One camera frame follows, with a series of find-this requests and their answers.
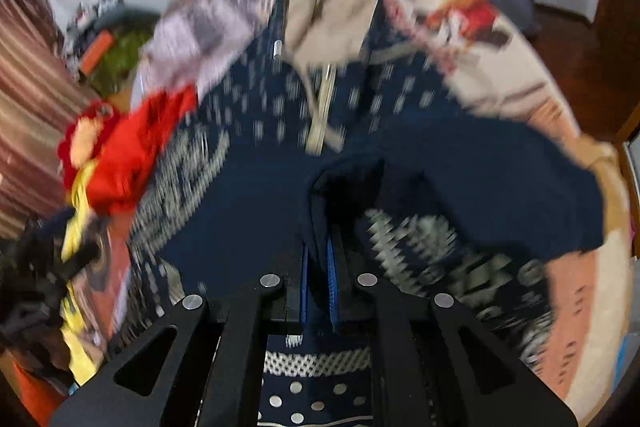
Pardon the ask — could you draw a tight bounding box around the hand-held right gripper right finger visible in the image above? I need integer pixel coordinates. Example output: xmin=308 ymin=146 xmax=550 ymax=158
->
xmin=324 ymin=232 xmax=578 ymax=427

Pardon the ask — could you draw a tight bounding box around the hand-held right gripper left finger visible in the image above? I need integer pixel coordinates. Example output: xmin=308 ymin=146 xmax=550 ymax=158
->
xmin=50 ymin=241 xmax=309 ymax=427

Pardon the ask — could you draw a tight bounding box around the navy patterned hooded sweater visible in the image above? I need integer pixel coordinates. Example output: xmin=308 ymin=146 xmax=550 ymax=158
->
xmin=127 ymin=0 xmax=608 ymax=427

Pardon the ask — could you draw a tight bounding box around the yellow cloth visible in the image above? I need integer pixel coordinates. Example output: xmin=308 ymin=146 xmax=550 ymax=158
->
xmin=60 ymin=157 xmax=108 ymax=383

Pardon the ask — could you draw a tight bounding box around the red plush toy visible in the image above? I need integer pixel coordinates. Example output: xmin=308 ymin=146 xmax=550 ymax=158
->
xmin=57 ymin=102 xmax=121 ymax=188

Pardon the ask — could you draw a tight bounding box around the red garment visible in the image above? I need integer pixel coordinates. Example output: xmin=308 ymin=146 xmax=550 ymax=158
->
xmin=90 ymin=84 xmax=198 ymax=215

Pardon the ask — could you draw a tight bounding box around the striped curtain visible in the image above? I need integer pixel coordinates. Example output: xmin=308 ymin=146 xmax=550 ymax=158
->
xmin=0 ymin=0 xmax=96 ymax=238

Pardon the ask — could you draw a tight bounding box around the orange block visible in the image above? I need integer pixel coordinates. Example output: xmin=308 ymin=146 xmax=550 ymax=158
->
xmin=80 ymin=31 xmax=113 ymax=72

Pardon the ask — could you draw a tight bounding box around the green plush toy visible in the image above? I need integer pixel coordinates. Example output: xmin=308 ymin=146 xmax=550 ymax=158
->
xmin=87 ymin=29 xmax=153 ymax=95

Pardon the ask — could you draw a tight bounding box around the black white printed cloth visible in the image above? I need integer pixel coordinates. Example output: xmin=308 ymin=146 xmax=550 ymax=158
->
xmin=65 ymin=0 xmax=126 ymax=32

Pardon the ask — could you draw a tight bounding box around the dark grey cloth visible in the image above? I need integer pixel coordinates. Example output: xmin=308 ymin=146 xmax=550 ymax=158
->
xmin=92 ymin=7 xmax=161 ymax=32

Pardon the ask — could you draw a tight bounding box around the printed blanket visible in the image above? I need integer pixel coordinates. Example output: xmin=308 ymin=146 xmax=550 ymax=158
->
xmin=115 ymin=0 xmax=636 ymax=418

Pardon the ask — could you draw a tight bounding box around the wooden door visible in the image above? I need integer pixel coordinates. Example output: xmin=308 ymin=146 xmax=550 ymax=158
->
xmin=597 ymin=0 xmax=640 ymax=148

